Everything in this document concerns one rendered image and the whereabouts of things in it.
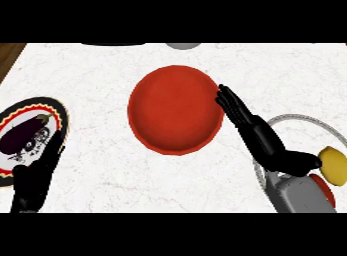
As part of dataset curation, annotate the dark purple eggplant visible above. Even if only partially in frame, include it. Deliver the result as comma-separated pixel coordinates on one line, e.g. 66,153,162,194
0,113,56,156

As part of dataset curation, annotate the white round placemat grey rim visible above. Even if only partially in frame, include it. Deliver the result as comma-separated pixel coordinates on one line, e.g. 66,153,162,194
252,113,347,214

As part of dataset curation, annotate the grey round object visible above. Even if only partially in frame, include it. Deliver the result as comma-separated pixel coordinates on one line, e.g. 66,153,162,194
164,42,202,51

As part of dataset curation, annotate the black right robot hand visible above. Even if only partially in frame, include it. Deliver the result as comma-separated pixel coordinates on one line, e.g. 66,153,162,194
214,84,323,178

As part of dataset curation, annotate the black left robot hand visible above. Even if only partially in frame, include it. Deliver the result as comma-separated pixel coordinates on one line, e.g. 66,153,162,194
9,129,66,214

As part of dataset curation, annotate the red bowl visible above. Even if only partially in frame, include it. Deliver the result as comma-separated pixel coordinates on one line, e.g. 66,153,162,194
125,64,226,156

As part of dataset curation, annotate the round patterned black-rimmed plate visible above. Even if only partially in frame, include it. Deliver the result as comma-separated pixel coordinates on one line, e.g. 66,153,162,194
0,96,71,188

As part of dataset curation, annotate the yellow lemon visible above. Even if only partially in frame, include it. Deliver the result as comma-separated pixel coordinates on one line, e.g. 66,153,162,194
316,145,347,187

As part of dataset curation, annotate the red round object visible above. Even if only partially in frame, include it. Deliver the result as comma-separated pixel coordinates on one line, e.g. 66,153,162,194
309,173,338,210

